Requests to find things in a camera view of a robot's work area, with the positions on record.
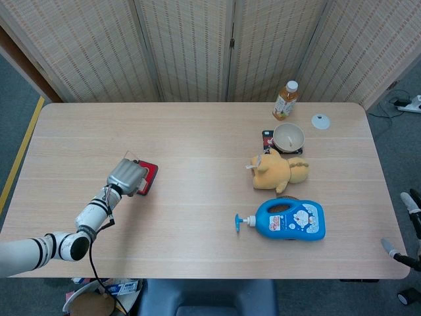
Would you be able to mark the blue padded seat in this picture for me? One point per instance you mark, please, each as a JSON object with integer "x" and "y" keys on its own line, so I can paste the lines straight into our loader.
{"x": 204, "y": 296}

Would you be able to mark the beige bowl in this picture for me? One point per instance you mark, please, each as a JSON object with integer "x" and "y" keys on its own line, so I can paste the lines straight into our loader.
{"x": 289, "y": 136}

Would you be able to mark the black caster wheel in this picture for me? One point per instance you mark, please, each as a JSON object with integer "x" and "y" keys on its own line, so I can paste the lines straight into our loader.
{"x": 404, "y": 297}

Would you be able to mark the white power strip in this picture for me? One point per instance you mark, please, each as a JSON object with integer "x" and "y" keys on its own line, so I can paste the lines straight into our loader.
{"x": 412, "y": 104}

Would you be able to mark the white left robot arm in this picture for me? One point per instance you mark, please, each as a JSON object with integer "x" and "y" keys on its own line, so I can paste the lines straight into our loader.
{"x": 92, "y": 214}

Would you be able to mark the black patterned square coaster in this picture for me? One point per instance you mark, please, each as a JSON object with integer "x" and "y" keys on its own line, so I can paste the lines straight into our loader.
{"x": 268, "y": 140}

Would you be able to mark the yellow plush toy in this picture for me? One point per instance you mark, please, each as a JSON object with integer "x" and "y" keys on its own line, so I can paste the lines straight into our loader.
{"x": 273, "y": 174}

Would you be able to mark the brown woven coaster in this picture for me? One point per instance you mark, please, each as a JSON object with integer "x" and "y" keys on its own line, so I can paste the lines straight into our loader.
{"x": 282, "y": 208}

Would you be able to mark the red ink stamp pad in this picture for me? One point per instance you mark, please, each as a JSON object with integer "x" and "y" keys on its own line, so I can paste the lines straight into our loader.
{"x": 152, "y": 174}

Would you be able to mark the blue pump bottle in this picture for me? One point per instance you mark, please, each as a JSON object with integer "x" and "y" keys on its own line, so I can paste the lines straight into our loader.
{"x": 296, "y": 227}

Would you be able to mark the woven folding screen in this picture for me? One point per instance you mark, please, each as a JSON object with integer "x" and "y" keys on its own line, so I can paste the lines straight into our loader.
{"x": 190, "y": 49}

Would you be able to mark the white blue printed carton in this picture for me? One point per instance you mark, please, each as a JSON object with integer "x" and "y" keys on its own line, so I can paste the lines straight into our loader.
{"x": 125, "y": 288}

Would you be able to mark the white round plastic lid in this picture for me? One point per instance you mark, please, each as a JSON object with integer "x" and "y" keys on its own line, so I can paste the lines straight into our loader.
{"x": 320, "y": 121}

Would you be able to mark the amber tea bottle white cap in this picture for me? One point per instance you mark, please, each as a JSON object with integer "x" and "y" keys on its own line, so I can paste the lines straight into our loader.
{"x": 284, "y": 103}

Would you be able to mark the brown round cushion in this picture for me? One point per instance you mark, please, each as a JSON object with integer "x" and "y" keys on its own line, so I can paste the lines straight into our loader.
{"x": 92, "y": 306}

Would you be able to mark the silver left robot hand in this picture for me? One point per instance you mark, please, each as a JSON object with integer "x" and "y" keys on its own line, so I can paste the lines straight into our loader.
{"x": 126, "y": 177}

